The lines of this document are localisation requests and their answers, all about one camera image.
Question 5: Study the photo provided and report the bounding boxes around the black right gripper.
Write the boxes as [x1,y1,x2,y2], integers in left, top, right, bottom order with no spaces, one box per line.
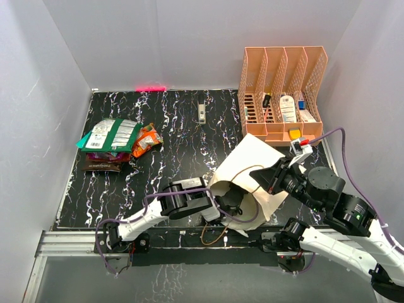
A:
[249,155,322,212]

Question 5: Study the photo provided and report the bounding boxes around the beige paper bag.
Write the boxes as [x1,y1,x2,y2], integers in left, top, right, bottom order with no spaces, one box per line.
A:
[208,134,288,237]

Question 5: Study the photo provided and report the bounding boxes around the orange snack packet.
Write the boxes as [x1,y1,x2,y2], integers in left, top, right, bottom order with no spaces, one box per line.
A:
[132,123,163,158]

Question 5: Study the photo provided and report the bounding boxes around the dark green white snack bag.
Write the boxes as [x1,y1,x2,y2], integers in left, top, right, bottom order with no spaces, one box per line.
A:
[80,118,143,153]

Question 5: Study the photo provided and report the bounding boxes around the purple snack packet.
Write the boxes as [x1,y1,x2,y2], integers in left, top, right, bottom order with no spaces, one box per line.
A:
[86,152,131,163]

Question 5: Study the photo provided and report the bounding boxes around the brown sea salt packet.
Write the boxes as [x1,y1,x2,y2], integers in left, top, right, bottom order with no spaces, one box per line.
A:
[81,161,123,172]

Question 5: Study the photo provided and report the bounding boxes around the green teal snack packet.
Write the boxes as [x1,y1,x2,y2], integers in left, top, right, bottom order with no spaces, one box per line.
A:
[76,132,91,149]

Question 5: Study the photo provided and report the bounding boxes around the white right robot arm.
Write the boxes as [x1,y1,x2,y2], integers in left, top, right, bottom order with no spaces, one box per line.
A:
[249,157,403,302]

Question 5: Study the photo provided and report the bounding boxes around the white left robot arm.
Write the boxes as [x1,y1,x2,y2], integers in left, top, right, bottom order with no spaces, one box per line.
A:
[102,177,247,253]

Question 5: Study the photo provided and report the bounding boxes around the yellow object in organizer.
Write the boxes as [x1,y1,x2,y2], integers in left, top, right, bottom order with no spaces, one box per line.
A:
[288,128,302,141]

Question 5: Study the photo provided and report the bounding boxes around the small white blue box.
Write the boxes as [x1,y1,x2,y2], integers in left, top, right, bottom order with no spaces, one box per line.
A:
[298,100,316,122]

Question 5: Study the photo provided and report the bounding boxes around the black yellow highlighter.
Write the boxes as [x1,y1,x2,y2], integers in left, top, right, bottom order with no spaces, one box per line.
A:
[262,93,271,109]

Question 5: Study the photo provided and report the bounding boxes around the white lotion tube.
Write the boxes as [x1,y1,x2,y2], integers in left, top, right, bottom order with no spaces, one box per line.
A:
[280,95,297,123]

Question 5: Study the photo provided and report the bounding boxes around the peach plastic desk organizer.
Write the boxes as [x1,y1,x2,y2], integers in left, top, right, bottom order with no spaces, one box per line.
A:
[237,46,328,146]

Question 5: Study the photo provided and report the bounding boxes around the grey black stapler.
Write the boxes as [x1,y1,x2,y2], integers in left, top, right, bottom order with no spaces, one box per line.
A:
[198,95,206,125]

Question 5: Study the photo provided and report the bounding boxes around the pink tape strip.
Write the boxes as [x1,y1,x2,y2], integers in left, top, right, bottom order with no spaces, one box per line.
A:
[135,85,167,92]

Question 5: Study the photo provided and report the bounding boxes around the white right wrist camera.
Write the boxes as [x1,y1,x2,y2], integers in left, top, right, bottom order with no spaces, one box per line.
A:
[288,137,312,167]

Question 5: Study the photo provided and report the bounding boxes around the black front mounting rail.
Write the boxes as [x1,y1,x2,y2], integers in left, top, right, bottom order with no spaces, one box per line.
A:
[93,223,311,270]

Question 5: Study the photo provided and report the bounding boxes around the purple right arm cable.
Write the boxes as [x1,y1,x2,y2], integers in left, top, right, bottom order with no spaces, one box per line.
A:
[307,126,404,253]

